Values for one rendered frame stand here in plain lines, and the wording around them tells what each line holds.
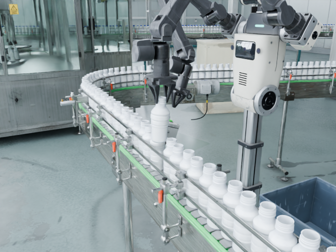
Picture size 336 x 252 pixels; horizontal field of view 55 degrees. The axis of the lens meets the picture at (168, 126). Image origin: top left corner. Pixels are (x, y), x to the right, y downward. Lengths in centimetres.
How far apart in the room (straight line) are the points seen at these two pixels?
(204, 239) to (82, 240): 174
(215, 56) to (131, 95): 273
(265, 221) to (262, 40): 96
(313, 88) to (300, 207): 209
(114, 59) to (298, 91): 411
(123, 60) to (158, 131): 552
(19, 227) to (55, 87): 208
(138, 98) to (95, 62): 367
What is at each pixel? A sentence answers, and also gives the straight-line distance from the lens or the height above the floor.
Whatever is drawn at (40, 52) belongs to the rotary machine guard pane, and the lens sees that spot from 437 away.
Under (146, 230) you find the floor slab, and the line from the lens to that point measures 264.
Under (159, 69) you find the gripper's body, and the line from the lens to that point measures 111.
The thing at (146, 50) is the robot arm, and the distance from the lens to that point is 107.
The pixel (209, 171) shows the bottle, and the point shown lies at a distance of 96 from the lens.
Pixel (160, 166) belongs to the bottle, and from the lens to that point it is 128.
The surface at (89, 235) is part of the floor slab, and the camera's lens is 266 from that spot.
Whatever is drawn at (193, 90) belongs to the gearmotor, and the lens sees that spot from 283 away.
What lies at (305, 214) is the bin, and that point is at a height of 78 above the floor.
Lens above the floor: 158
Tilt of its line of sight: 19 degrees down
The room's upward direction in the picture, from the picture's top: straight up
